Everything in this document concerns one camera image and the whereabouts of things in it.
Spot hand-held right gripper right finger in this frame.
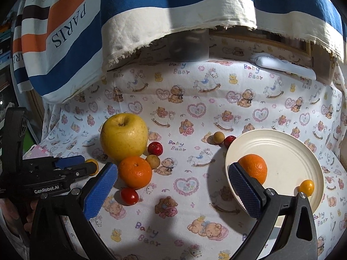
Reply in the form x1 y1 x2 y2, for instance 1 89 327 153
228 162 318 260

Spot bear printed blanket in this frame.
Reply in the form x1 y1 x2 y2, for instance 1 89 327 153
23 36 347 260

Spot stacked books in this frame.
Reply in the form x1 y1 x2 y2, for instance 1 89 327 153
0 19 17 69

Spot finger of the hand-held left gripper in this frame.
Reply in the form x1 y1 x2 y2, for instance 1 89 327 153
53 155 86 169
58 162 98 185

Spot blue white striped cloth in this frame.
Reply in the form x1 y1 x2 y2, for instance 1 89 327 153
11 0 347 105

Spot yellow cherry tomato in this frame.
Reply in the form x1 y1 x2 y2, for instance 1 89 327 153
300 179 315 196
85 159 100 176

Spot white plastic handle object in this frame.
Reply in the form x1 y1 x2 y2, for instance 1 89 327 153
251 55 318 81

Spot person's left hand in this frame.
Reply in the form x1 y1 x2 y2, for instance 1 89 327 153
0 198 39 239

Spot yellow apple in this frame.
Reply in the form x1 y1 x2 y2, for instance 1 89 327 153
100 113 149 163

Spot orange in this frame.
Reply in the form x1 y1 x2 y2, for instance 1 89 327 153
238 154 268 185
118 156 153 190

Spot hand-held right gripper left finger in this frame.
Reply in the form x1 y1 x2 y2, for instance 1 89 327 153
29 162 119 260

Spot white round plate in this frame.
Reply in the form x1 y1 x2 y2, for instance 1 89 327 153
225 129 325 228

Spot pink patterned item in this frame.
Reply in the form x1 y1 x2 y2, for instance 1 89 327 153
23 144 55 160

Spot small yellow-brown fruit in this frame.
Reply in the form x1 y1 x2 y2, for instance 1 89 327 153
212 131 225 145
146 154 160 169

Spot red cherry tomato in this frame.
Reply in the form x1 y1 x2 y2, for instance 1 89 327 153
120 188 139 206

